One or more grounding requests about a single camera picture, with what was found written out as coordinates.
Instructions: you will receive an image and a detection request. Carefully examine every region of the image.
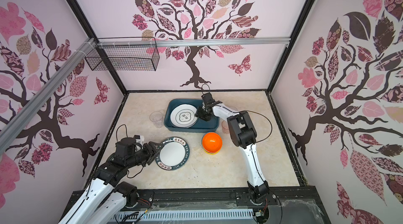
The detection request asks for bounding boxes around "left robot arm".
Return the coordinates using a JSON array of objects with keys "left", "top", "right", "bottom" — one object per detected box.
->
[{"left": 59, "top": 135, "right": 164, "bottom": 224}]

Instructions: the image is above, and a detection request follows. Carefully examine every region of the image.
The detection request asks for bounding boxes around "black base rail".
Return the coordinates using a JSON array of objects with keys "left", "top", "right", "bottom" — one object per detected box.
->
[{"left": 58, "top": 185, "right": 331, "bottom": 224}]

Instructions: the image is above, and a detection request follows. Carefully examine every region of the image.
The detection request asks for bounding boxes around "aluminium rail left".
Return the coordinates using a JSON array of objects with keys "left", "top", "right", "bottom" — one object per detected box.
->
[{"left": 1, "top": 38, "right": 96, "bottom": 153}]

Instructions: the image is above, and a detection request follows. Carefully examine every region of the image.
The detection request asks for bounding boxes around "aluminium rail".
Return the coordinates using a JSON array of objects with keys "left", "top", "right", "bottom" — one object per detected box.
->
[
  {"left": 97, "top": 37, "right": 291, "bottom": 47},
  {"left": 1, "top": 38, "right": 96, "bottom": 153}
]

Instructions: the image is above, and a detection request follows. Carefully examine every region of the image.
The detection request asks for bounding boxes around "clear cup left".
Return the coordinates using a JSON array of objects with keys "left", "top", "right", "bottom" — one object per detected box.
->
[{"left": 149, "top": 111, "right": 164, "bottom": 128}]

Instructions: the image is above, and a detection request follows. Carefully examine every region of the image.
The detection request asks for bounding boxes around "teal plastic bin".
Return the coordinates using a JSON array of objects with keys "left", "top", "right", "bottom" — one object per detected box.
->
[{"left": 164, "top": 99, "right": 220, "bottom": 133}]

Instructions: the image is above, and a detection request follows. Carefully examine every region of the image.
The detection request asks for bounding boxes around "white plate teal rim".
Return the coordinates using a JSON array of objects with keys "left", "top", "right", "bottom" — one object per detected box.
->
[{"left": 170, "top": 104, "right": 198, "bottom": 128}]

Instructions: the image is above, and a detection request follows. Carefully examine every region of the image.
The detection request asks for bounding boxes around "orange plastic bowl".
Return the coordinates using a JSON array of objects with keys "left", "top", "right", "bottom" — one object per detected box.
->
[{"left": 201, "top": 132, "right": 222, "bottom": 152}]

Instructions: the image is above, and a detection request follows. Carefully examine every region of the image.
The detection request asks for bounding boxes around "white plate dark patterned rim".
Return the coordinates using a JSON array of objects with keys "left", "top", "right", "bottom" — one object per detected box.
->
[{"left": 155, "top": 137, "right": 190, "bottom": 171}]

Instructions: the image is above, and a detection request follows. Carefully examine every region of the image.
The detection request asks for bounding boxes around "black wire basket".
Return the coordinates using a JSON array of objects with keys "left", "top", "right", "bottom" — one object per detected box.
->
[{"left": 85, "top": 36, "right": 160, "bottom": 72}]

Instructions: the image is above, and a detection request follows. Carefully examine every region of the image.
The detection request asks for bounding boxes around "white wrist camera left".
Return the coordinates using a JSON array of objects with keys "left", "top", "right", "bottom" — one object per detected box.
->
[{"left": 134, "top": 135, "right": 144, "bottom": 145}]

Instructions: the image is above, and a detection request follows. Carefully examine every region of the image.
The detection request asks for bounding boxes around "pinkish clear cup near right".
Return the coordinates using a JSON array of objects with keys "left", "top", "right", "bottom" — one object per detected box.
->
[{"left": 221, "top": 121, "right": 229, "bottom": 134}]

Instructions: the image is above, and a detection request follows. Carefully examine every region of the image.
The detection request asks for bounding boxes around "white vented cable duct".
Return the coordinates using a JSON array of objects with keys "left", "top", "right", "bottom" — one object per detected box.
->
[{"left": 72, "top": 209, "right": 256, "bottom": 224}]

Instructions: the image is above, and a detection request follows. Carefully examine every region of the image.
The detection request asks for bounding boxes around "aluminium rail back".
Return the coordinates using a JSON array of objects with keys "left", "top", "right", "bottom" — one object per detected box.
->
[{"left": 97, "top": 37, "right": 291, "bottom": 47}]

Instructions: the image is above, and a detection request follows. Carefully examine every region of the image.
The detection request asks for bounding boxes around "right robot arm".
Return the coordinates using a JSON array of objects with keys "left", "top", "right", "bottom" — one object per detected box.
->
[{"left": 196, "top": 92, "right": 270, "bottom": 205}]

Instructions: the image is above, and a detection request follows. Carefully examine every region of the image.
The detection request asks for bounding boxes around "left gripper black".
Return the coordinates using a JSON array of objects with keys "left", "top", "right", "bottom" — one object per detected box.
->
[{"left": 126, "top": 141, "right": 165, "bottom": 169}]

